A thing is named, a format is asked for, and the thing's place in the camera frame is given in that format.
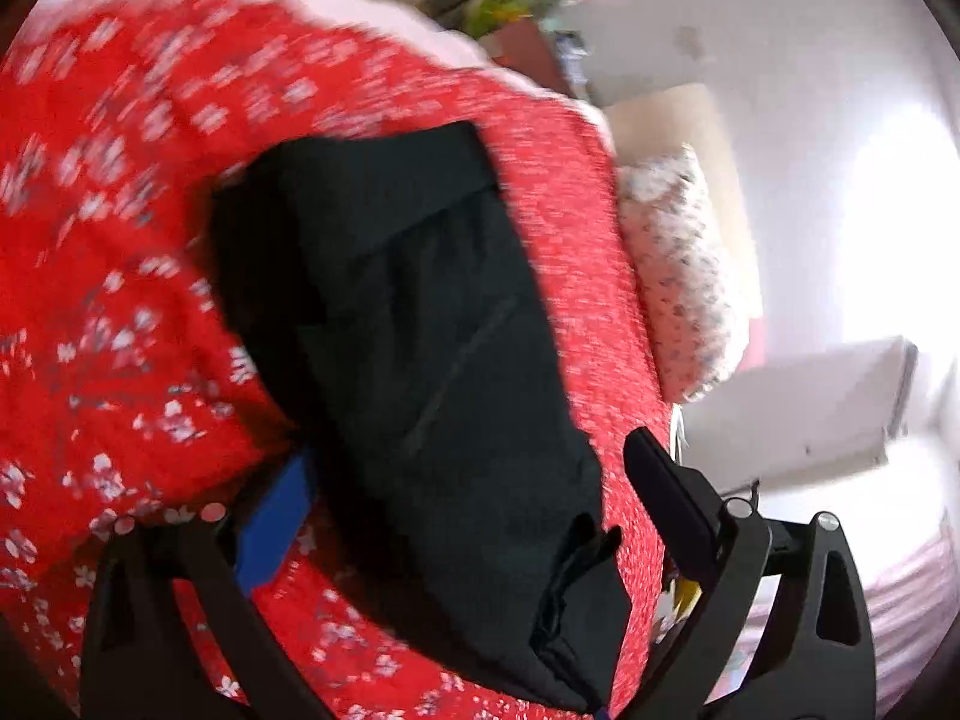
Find pink nightstand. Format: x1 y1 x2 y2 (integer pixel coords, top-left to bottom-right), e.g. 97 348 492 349
495 15 595 100

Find cream and pink headboard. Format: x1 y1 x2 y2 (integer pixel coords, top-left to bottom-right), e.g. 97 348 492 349
600 82 766 383

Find black pants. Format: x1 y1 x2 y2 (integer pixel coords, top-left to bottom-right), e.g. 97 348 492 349
210 120 632 715

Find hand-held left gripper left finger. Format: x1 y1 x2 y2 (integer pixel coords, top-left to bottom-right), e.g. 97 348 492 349
79 448 331 720

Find pink striped cloth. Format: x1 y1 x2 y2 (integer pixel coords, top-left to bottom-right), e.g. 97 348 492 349
712 517 957 717

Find pale nightstand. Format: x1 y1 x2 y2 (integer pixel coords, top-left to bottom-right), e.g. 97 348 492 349
682 337 920 482

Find floral print pillow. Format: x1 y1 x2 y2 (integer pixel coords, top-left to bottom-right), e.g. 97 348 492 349
615 146 751 402

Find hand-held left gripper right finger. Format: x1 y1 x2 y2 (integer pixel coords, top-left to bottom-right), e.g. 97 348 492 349
624 426 878 720

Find red floral blanket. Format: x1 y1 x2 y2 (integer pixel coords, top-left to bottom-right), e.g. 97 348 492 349
0 0 676 720

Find plush toy stack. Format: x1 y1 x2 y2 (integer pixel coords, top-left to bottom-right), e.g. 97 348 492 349
457 0 542 38

